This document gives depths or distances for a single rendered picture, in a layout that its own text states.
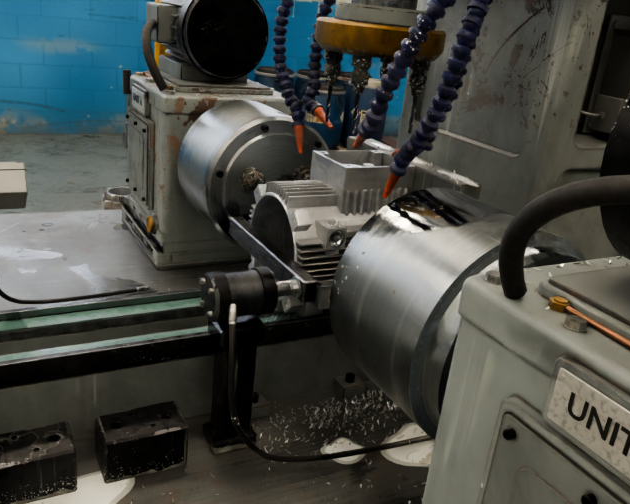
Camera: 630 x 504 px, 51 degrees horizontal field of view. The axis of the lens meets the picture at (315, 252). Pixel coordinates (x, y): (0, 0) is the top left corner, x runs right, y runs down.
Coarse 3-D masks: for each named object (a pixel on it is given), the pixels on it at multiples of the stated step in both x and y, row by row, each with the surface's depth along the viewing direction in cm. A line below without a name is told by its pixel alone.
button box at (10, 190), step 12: (0, 168) 96; (12, 168) 97; (24, 168) 98; (0, 180) 96; (12, 180) 96; (24, 180) 97; (0, 192) 95; (12, 192) 96; (24, 192) 97; (0, 204) 99; (12, 204) 100; (24, 204) 101
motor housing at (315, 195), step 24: (288, 192) 90; (312, 192) 92; (264, 216) 101; (288, 216) 89; (312, 216) 91; (336, 216) 92; (360, 216) 94; (288, 240) 105; (312, 240) 89; (312, 264) 88; (336, 264) 91
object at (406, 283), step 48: (432, 192) 75; (384, 240) 70; (432, 240) 66; (480, 240) 64; (336, 288) 74; (384, 288) 67; (432, 288) 62; (336, 336) 77; (384, 336) 66; (432, 336) 62; (384, 384) 70; (432, 384) 62; (432, 432) 68
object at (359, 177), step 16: (320, 160) 96; (336, 160) 101; (352, 160) 102; (368, 160) 103; (384, 160) 102; (320, 176) 97; (336, 176) 93; (352, 176) 91; (368, 176) 93; (384, 176) 94; (336, 192) 93; (352, 192) 92; (368, 192) 94; (400, 192) 96; (352, 208) 93; (368, 208) 94
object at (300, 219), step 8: (264, 184) 98; (256, 192) 98; (264, 192) 97; (256, 200) 98; (296, 216) 87; (304, 216) 88; (296, 224) 87; (304, 224) 87; (288, 296) 92; (288, 304) 92; (296, 304) 92; (288, 312) 93
